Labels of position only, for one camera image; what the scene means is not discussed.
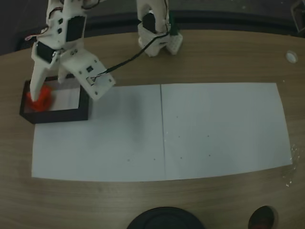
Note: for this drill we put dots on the orange cube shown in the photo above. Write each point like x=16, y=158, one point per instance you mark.
x=44, y=100

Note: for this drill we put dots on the dark brown box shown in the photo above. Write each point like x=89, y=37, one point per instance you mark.
x=59, y=117

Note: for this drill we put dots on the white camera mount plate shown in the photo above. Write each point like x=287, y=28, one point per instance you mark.
x=93, y=76

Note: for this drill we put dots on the white plastic cap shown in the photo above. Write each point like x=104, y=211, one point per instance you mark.
x=291, y=56

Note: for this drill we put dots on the white paper sheet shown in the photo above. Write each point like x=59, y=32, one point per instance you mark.
x=107, y=148
x=226, y=131

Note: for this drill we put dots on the black round lamp base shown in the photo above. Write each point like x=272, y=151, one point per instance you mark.
x=164, y=219

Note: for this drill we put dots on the green table clamp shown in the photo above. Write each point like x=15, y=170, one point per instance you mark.
x=173, y=26

